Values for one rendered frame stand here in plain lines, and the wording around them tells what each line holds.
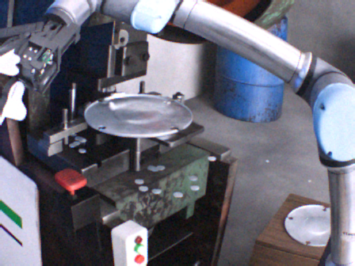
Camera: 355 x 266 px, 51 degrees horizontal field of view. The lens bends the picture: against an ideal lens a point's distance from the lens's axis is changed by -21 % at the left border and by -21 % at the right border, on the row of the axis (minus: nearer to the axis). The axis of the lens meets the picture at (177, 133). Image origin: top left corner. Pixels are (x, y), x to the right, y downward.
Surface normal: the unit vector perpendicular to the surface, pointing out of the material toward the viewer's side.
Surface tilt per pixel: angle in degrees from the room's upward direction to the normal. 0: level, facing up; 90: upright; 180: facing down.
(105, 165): 90
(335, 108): 83
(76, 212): 90
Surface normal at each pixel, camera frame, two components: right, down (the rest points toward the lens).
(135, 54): 0.78, 0.29
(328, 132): -0.27, 0.25
